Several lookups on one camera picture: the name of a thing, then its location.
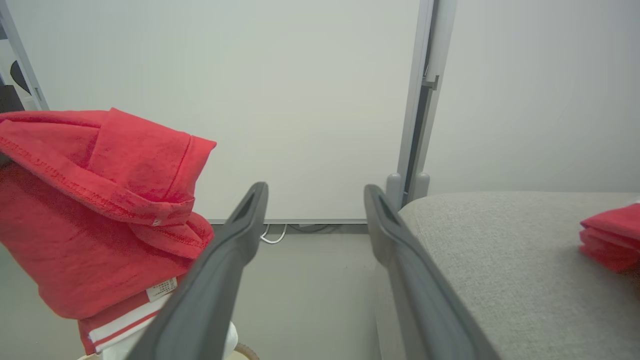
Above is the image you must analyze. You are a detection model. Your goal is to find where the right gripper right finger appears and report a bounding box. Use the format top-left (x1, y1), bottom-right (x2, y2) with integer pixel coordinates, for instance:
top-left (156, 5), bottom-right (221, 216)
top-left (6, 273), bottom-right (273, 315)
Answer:
top-left (363, 184), bottom-right (501, 360)

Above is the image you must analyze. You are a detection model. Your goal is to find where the grey fabric sofa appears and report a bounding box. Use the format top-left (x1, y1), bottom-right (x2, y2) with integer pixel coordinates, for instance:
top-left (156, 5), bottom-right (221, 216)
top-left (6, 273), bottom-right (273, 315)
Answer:
top-left (374, 192), bottom-right (640, 360)

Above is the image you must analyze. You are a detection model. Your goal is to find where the red cloth stack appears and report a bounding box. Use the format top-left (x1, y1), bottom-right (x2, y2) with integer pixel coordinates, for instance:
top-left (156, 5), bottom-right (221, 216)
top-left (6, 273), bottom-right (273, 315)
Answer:
top-left (578, 202), bottom-right (640, 274)

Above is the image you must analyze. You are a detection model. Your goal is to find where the wide white partition panel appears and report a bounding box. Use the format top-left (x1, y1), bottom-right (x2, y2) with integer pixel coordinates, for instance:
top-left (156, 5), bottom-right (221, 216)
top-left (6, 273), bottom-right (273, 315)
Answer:
top-left (0, 0), bottom-right (435, 225)

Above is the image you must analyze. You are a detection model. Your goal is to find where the red white garment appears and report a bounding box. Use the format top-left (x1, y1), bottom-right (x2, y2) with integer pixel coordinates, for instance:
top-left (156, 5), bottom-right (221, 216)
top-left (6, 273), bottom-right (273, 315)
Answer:
top-left (0, 107), bottom-right (218, 357)

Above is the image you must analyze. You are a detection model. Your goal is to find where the narrow white partition panel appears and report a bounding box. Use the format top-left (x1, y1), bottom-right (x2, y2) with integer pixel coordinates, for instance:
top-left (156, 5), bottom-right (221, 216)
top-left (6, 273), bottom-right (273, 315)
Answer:
top-left (407, 0), bottom-right (640, 197)

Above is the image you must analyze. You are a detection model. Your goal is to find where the white looped power cable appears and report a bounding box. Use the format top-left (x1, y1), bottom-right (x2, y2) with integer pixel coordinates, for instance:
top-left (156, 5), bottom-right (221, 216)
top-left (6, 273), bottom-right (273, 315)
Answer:
top-left (259, 223), bottom-right (289, 245)

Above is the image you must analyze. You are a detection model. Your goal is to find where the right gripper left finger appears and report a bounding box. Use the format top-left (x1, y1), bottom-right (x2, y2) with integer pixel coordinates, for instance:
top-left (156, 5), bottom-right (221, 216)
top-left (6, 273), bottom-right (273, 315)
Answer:
top-left (125, 181), bottom-right (270, 360)

